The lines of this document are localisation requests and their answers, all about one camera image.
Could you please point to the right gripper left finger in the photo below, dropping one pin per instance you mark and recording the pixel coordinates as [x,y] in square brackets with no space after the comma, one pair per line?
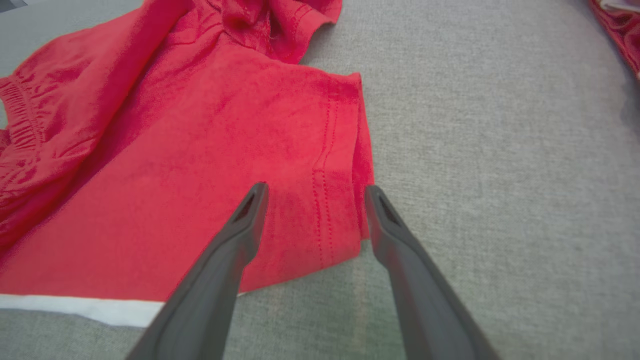
[215,280]

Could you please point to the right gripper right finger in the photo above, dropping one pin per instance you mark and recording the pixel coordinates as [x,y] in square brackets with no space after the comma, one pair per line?
[420,290]

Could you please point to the red shorts white trim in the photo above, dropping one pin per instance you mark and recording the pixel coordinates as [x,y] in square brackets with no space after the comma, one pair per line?
[200,150]

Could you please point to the red Bulls jersey white sleeves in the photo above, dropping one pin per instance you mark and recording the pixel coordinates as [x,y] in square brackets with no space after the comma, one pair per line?
[622,30]

